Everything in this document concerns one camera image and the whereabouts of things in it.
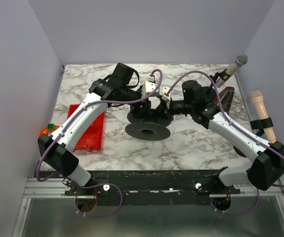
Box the black filament spool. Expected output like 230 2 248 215
125 109 173 141

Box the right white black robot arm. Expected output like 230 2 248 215
177 80 284 191

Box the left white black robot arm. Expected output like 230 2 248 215
38 63 142 186

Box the black round microphone stand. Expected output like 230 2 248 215
203 70 230 101

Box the red plastic bin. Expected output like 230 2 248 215
74 112 105 152

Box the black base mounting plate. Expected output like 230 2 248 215
34 169 241 206

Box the green toy brick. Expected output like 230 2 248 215
47 123 56 131

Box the grey silver microphone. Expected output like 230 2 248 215
215 54 248 88

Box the pink beige microphone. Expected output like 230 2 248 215
250 90 276 143

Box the orange toy brick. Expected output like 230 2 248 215
39 125 60 137

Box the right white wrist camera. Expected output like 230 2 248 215
159 86 171 109

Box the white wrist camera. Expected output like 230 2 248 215
141 81 156 98
159 86 171 109

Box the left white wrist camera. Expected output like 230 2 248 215
141 81 156 98

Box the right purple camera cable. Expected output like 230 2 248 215
163 71 284 215

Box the purple camera cable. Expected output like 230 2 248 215
36 70 163 218
163 71 284 215

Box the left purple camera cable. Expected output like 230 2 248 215
36 70 163 218

